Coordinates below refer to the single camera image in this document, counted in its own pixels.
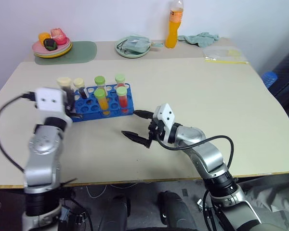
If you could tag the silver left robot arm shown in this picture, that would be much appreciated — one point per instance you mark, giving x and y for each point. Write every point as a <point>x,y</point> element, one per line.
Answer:
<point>42,154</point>

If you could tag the green placemat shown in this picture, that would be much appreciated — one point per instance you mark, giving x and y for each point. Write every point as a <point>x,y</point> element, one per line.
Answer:
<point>84,53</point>

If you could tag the dark rounded shape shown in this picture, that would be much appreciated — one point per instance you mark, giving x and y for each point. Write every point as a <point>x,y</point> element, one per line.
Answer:
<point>175,211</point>
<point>114,214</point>

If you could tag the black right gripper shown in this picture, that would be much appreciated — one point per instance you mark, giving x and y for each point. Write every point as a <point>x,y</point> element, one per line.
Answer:
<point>156,128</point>

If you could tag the black equipment under table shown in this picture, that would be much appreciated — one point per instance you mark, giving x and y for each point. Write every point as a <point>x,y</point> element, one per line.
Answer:
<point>74,211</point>

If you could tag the clear plastic zip bag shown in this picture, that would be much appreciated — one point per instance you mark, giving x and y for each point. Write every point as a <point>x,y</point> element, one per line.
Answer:
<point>221,54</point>

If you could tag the green-capped red liquid test tube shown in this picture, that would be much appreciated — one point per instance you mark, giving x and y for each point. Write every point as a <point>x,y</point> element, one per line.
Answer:
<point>122,95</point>
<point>120,78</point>

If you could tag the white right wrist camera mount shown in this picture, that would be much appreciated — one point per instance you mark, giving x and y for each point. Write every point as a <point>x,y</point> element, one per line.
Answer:
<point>166,115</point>

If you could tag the pink toy food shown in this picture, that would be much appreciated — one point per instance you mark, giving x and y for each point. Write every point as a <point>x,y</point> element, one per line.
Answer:
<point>58,36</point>

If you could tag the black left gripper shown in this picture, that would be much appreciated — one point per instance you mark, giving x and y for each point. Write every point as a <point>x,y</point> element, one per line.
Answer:
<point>70,106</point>

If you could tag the green-capped clear test tube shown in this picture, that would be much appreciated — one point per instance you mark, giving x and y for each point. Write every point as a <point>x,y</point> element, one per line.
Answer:
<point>100,80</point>

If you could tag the black and green toy food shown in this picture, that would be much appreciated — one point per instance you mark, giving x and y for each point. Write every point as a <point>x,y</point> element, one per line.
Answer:
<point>50,44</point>

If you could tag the blue ribbed plastic container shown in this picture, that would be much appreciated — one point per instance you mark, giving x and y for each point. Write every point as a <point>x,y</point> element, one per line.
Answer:
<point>269,79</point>

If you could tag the blue test tube rack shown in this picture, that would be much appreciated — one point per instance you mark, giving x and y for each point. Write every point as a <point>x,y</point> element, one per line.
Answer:
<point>113,106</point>

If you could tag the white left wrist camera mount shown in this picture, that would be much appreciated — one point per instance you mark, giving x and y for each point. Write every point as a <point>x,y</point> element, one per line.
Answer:
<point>49,99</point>

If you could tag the black carbon-pattern object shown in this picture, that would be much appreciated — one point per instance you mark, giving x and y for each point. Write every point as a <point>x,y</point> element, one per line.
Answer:
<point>287,84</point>

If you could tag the green-capped orange liquid test tube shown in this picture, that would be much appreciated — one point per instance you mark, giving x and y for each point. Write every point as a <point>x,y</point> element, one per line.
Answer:
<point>101,96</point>

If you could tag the orange toy food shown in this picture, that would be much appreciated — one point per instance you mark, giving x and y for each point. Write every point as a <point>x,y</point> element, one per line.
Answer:
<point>43,36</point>

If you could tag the light green plate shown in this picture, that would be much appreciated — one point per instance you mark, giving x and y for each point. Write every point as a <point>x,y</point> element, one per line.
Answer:
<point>132,55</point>

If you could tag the cream-capped dark liquid test tube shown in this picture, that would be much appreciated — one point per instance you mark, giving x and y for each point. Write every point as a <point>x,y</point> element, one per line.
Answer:
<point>78,83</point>
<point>63,82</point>

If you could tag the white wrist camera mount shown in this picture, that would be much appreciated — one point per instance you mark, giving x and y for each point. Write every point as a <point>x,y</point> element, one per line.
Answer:
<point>166,115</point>
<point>49,99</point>

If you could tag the orange soda bottle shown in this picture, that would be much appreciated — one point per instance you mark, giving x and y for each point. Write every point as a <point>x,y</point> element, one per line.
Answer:
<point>172,33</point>

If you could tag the grey fabric cover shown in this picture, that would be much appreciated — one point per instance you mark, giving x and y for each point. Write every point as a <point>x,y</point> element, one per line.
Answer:
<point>267,199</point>

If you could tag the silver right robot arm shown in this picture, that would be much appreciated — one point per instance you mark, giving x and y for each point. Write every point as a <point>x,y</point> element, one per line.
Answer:
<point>207,156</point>

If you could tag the stack of pastel plates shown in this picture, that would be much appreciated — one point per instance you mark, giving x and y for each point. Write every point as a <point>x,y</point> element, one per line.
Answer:
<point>41,51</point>

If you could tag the black metal stand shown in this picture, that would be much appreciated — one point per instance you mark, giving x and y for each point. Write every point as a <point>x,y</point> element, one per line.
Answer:
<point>207,211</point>

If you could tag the crumpled green cloth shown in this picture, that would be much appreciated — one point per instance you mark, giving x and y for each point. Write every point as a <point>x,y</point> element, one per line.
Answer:
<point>202,39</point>

